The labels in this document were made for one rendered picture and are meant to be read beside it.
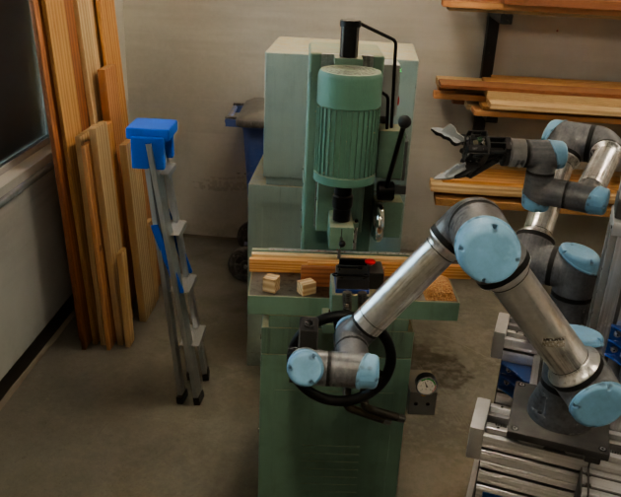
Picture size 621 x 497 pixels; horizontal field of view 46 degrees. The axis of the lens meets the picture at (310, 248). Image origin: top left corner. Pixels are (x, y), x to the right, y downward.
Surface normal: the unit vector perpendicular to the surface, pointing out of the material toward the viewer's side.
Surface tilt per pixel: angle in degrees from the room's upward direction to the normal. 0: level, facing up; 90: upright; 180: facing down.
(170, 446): 0
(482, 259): 84
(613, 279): 90
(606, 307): 90
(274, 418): 90
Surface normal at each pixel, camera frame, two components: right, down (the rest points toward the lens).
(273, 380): 0.01, 0.40
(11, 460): 0.04, -0.92
